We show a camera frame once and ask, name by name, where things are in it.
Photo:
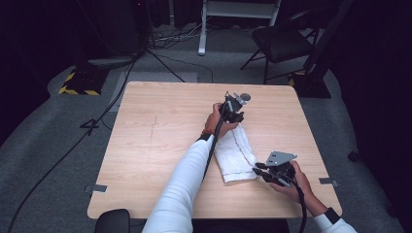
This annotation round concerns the white metal stand frame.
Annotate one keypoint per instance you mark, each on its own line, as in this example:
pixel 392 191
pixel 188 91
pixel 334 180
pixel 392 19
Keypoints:
pixel 202 35

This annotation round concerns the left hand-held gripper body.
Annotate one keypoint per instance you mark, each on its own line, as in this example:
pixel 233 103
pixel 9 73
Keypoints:
pixel 231 105

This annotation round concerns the dark equipment stand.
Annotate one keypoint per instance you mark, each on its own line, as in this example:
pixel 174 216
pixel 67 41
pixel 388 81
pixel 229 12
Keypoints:
pixel 120 29

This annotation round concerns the person's dark lap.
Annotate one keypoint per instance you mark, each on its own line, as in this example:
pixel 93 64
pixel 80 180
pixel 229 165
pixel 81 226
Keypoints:
pixel 239 226

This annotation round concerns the black yellow striped base plate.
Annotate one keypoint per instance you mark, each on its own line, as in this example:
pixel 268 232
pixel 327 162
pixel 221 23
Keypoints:
pixel 82 82
pixel 311 85

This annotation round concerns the person's right hand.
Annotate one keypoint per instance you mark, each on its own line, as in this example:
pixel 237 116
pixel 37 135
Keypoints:
pixel 299 189

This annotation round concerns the white towel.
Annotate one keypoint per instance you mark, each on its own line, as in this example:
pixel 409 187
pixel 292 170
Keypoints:
pixel 235 155

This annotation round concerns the black wristband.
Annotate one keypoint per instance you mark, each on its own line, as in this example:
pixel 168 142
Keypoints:
pixel 332 215

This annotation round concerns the straight black floor rod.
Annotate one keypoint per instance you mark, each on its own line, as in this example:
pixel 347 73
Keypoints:
pixel 165 65

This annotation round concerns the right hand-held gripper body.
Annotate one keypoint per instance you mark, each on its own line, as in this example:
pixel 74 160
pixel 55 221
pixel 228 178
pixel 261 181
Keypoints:
pixel 280 166

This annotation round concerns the black folding chair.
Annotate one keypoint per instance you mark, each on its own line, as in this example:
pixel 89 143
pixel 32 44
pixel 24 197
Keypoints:
pixel 278 43

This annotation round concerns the black slanted stand post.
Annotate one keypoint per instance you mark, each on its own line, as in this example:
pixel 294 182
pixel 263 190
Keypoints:
pixel 327 35

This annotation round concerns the person's left hand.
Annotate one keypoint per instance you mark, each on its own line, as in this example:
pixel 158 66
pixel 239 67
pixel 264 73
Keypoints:
pixel 214 121

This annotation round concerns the small black floor object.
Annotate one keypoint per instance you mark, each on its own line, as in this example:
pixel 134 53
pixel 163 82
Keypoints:
pixel 354 155

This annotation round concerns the grey tape strip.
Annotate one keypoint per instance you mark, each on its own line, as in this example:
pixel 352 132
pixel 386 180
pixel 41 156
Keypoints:
pixel 328 182
pixel 96 188

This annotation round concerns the dark round table grommet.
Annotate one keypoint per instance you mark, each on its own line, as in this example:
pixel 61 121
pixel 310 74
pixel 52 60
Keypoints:
pixel 247 96

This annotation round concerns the black chair armrest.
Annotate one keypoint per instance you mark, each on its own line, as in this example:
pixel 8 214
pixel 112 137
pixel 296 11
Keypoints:
pixel 112 221

